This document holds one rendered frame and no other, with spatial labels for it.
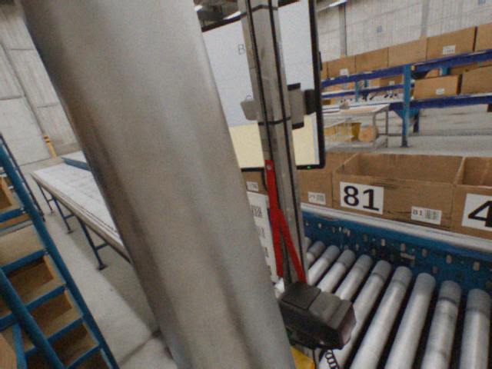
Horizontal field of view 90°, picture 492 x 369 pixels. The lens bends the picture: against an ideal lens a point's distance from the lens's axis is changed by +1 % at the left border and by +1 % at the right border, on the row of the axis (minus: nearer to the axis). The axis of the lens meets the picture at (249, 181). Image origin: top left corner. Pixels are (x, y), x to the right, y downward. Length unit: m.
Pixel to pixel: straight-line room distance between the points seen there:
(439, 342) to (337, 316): 0.48
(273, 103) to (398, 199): 0.73
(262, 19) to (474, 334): 0.87
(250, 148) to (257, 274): 0.39
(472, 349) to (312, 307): 0.53
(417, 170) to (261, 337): 1.15
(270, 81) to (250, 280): 0.27
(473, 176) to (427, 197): 0.30
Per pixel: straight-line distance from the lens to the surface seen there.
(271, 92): 0.37
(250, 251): 0.16
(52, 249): 1.41
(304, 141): 0.50
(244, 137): 0.54
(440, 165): 1.25
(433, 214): 1.01
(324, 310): 0.43
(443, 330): 0.91
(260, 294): 0.17
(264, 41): 0.37
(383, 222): 1.03
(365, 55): 5.73
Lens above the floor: 1.42
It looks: 20 degrees down
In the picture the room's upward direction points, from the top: 11 degrees counter-clockwise
